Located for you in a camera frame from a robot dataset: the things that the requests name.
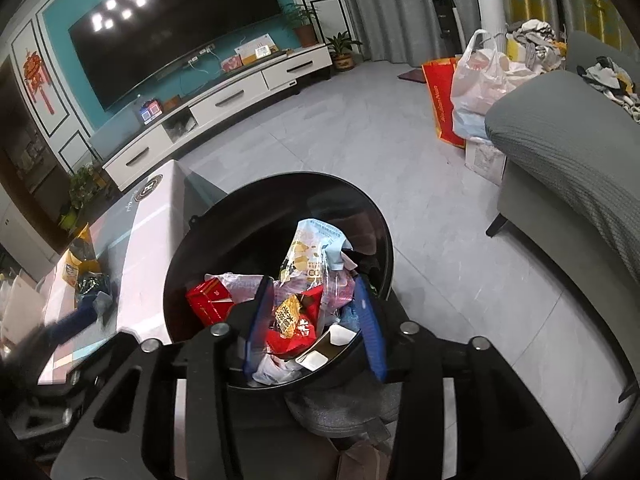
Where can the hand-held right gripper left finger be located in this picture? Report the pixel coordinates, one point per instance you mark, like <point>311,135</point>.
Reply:
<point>260,320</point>

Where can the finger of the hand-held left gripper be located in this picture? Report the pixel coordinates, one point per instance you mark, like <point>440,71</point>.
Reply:
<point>75,324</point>

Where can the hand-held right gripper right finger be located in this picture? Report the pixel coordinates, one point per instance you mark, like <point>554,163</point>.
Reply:
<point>370,340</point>

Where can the red snack packet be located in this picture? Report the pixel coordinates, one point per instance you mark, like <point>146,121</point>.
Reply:
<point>295,325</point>

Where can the black round trash bin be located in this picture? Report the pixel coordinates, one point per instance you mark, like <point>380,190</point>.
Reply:
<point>240,220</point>

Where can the pale crumpled wrapper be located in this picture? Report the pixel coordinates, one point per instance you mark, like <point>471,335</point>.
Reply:
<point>106,305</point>

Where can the clear pink plastic bag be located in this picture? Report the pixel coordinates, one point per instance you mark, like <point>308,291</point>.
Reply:
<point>240,285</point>

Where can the dark green snack packet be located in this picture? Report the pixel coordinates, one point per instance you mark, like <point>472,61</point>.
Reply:
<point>92,282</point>

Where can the white paper box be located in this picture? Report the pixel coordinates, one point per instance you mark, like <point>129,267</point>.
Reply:
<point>22,305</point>

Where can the red paper box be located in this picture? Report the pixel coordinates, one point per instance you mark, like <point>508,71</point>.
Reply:
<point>207,300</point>

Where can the light blue yellow snack packet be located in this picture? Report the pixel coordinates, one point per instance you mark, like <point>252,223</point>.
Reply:
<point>312,247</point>

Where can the leafy plant in green pot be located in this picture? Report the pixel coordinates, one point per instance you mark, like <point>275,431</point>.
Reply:
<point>82,190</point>

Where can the dark wooden display cabinet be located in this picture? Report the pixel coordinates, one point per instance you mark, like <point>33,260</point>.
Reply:
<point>30,160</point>

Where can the white cardboard box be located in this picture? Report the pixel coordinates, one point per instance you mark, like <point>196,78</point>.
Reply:
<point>485,160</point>

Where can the white television cabinet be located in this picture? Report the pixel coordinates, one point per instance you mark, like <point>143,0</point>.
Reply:
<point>225,102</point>

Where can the blue and red box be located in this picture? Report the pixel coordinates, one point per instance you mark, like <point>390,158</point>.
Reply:
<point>150,112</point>

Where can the small brown box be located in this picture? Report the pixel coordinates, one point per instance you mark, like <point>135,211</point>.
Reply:
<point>172,102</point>

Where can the light blue plastic bag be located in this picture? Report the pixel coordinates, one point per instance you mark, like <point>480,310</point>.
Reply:
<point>470,125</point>

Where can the red shopping bag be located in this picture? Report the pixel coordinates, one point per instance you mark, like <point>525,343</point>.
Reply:
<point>440,100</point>

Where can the pink flat packet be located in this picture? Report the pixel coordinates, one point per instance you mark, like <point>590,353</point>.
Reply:
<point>231,63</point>

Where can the grey sofa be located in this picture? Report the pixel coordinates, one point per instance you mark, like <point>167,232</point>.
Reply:
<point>550,150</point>

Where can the small white clock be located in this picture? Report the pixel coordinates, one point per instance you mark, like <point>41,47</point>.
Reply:
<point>263,52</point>

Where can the dark red floor mat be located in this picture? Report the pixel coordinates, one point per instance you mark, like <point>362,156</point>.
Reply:
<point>411,75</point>

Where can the white flat box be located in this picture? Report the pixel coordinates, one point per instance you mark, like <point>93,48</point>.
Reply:
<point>255,42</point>

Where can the small potted plant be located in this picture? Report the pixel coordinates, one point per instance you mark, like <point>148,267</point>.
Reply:
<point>342,50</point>

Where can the white plastic bag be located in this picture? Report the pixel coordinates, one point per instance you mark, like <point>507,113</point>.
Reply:
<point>485,75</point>

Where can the black television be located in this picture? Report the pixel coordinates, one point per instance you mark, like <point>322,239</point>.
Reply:
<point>175,40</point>

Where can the tall potted plant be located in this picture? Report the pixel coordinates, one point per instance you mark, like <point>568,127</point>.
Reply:
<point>302,22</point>

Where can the black tower appliance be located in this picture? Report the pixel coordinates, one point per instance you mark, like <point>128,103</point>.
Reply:
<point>444,25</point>

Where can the pile of clothes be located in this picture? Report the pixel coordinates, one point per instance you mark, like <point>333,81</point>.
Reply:
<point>537,45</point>

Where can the grey curtain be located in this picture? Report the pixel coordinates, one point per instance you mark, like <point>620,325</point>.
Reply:
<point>400,0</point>

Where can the white cylinder appliance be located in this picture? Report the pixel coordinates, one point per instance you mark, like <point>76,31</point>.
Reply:
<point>490,20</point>

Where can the crumpled clothes on sofa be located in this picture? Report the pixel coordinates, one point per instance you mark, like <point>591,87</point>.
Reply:
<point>610,80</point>

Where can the red knot wall ornament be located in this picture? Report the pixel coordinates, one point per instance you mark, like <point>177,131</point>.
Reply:
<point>37,77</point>

